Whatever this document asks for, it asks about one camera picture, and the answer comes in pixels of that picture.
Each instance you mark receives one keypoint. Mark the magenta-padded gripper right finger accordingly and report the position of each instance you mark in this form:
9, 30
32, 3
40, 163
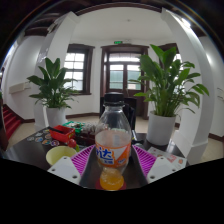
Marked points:
161, 169

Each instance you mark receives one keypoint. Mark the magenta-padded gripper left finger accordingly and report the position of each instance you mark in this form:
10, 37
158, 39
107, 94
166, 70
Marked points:
65, 169

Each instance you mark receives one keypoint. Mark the clear orange soda bottle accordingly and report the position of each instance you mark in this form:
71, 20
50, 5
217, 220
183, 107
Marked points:
112, 150

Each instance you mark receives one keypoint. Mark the printed paper leaflet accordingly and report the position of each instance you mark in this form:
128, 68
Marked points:
170, 158

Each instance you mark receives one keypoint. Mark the pale yellow cup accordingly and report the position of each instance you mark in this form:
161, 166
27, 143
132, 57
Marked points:
60, 154

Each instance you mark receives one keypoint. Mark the red box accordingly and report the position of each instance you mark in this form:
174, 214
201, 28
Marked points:
61, 133

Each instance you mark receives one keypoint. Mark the large potted green plant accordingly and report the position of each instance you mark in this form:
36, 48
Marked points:
160, 128

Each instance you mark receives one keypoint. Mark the green flat box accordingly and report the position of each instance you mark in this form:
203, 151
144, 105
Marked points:
74, 124

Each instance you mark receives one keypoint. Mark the small potted green plant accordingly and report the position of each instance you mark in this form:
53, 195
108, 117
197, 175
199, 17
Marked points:
55, 116

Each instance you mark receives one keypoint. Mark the black chair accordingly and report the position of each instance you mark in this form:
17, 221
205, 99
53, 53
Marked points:
132, 115

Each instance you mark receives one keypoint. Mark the red carpeted stairs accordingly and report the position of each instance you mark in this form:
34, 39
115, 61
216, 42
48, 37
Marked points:
9, 121

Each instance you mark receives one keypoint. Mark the wide dark-framed window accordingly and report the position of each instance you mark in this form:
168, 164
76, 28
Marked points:
75, 70

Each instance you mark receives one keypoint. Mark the dark wooden double door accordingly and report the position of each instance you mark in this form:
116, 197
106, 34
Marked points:
123, 76

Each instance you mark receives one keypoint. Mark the narrow dark-framed window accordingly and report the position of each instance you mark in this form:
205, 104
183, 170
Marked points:
178, 56

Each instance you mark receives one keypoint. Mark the green exit sign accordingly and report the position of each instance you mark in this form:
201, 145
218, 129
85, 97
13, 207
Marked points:
118, 42

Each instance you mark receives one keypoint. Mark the white wall radiator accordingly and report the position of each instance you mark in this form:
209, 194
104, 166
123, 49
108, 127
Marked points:
18, 88

